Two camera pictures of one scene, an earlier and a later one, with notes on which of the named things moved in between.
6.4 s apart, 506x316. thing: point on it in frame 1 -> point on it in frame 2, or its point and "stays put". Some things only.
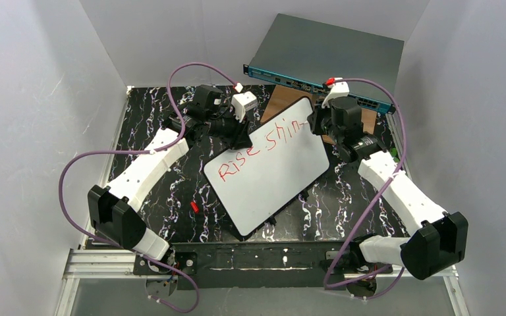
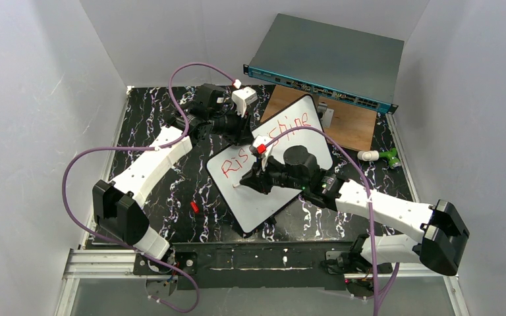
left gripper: x=237 y=132 stays put
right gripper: x=318 y=124 -> x=265 y=176
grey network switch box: x=325 y=56 stays put
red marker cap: x=194 y=207 stays put
